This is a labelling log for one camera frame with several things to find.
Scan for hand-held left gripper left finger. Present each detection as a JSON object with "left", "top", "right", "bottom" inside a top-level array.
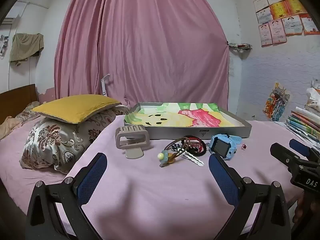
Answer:
[{"left": 25, "top": 152, "right": 108, "bottom": 240}]

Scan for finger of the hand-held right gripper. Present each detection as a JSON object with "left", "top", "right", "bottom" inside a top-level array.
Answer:
[
  {"left": 270, "top": 142, "right": 302, "bottom": 174},
  {"left": 289, "top": 139, "right": 320, "bottom": 161}
]

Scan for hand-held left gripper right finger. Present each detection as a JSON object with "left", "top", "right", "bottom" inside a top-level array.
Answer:
[{"left": 208, "top": 153, "right": 292, "bottom": 240}]

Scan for blue smartwatch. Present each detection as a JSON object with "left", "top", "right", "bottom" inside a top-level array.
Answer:
[{"left": 208, "top": 134, "right": 242, "bottom": 161}]

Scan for black hair tie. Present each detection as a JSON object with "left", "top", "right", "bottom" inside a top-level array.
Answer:
[{"left": 192, "top": 142, "right": 208, "bottom": 157}]

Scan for red braided bracelet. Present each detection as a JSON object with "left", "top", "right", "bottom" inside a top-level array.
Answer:
[{"left": 184, "top": 135, "right": 207, "bottom": 153}]

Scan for beige hair claw clip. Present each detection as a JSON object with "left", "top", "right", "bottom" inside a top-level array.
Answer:
[{"left": 115, "top": 124, "right": 150, "bottom": 159}]

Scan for grey tray with coloured drawing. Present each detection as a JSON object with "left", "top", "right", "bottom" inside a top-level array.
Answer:
[{"left": 124, "top": 102, "right": 252, "bottom": 140}]

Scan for stack of books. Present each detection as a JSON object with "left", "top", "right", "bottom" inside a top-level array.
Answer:
[{"left": 284, "top": 106, "right": 320, "bottom": 148}]

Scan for white wavy hair clip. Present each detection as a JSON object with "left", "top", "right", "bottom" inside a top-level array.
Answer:
[{"left": 179, "top": 150, "right": 205, "bottom": 167}]

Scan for floral satin pillow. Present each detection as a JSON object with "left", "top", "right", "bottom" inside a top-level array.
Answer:
[{"left": 20, "top": 104, "right": 131, "bottom": 174}]

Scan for white plastic bag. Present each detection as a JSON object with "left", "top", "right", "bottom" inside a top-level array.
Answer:
[{"left": 305, "top": 79, "right": 320, "bottom": 111}]

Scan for pink bed sheet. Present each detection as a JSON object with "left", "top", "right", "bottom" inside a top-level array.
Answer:
[{"left": 0, "top": 115, "right": 320, "bottom": 240}]

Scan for small yellow and blue pendant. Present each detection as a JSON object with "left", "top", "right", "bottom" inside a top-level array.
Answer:
[{"left": 157, "top": 150, "right": 176, "bottom": 167}]

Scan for yellow pillow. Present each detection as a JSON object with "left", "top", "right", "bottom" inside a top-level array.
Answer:
[{"left": 30, "top": 94, "right": 122, "bottom": 124}]

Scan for peach blanket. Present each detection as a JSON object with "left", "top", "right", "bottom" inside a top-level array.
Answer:
[{"left": 0, "top": 116, "right": 25, "bottom": 140}]

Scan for wooden headboard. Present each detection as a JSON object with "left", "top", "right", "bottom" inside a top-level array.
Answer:
[{"left": 0, "top": 84, "right": 38, "bottom": 126}]

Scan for olive hanging cloth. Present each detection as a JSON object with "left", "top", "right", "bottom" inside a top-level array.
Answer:
[{"left": 9, "top": 33, "right": 45, "bottom": 66}]

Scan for pink curtain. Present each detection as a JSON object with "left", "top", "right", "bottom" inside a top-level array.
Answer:
[{"left": 54, "top": 0, "right": 230, "bottom": 108}]

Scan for colourful figure wall poster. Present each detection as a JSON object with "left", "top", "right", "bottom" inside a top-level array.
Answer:
[{"left": 263, "top": 82, "right": 292, "bottom": 122}]

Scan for brown hair tie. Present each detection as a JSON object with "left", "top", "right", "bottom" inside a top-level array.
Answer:
[{"left": 164, "top": 137, "right": 192, "bottom": 159}]

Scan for white window handle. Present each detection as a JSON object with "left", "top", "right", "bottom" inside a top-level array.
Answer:
[{"left": 100, "top": 74, "right": 111, "bottom": 96}]

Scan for wire wall shelf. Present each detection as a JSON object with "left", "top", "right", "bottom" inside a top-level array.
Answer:
[{"left": 228, "top": 42, "right": 253, "bottom": 54}]

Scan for group of wall certificates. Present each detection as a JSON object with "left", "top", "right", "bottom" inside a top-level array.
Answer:
[{"left": 253, "top": 0, "right": 320, "bottom": 47}]

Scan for small wall photos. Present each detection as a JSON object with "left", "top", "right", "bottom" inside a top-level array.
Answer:
[{"left": 0, "top": 34, "right": 9, "bottom": 56}]

